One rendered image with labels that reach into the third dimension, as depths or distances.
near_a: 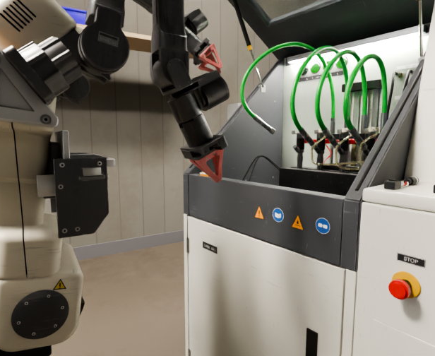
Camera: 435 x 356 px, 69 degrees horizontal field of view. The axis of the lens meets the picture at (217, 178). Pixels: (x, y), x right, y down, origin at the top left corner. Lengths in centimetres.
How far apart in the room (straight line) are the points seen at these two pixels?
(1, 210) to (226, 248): 64
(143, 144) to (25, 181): 240
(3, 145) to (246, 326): 83
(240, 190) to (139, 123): 222
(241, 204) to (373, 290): 43
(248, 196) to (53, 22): 64
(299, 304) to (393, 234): 33
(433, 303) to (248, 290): 51
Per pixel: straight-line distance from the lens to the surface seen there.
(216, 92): 67
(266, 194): 90
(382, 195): 72
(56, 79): 58
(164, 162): 318
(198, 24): 121
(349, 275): 80
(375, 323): 81
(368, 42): 135
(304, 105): 148
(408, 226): 72
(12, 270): 76
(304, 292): 89
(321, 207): 80
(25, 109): 58
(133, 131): 307
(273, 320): 101
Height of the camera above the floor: 109
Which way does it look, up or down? 7 degrees down
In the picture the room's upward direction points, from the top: straight up
